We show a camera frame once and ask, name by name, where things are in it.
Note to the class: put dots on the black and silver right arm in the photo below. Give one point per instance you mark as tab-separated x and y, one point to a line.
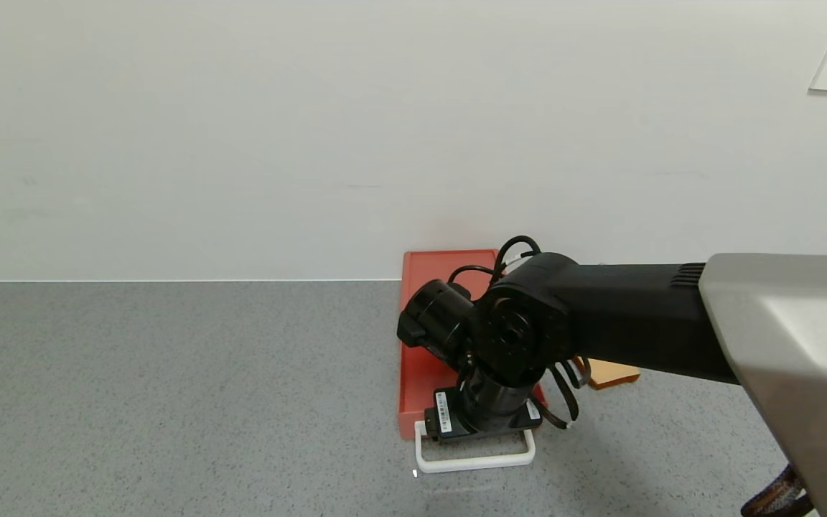
636	316

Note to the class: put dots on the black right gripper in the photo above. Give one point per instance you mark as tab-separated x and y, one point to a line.
451	421

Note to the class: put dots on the toy toast slice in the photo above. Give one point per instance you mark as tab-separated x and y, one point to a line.
614	373

